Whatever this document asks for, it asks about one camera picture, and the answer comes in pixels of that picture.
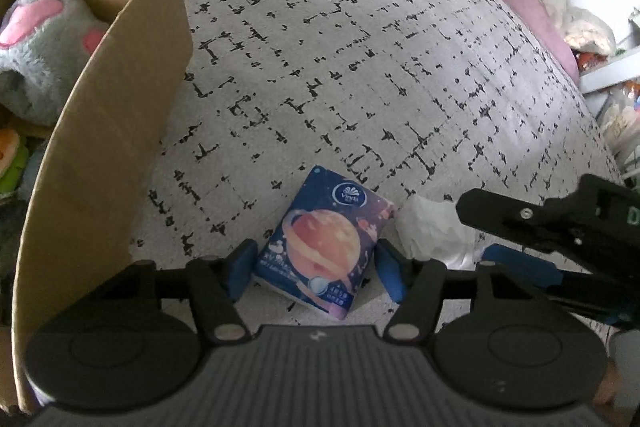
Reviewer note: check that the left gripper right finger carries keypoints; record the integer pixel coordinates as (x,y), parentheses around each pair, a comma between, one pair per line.
(416,286)

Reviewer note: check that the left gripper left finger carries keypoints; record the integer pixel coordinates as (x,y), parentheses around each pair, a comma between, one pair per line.
(215,285)

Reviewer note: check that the hamburger plush toy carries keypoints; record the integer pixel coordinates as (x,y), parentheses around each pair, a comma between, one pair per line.
(14,158)

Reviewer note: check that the pink pillow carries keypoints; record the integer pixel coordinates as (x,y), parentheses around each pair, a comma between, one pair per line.
(535,17)

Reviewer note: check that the brown cardboard box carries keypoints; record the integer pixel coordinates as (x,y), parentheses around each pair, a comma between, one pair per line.
(87,191)

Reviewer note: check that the blue tissue pack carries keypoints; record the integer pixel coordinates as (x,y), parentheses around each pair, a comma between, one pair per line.
(324,242)

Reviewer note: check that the white cloth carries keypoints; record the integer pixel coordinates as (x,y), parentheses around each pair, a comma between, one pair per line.
(431,230)

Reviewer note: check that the grey patterned bed cover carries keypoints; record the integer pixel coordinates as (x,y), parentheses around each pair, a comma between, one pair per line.
(406,97)

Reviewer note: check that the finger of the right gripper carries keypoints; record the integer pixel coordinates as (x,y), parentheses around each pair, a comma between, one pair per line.
(522,223)
(588,295)

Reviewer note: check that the grey cat paw plush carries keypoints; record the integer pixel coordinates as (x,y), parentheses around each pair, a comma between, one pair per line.
(45,46)

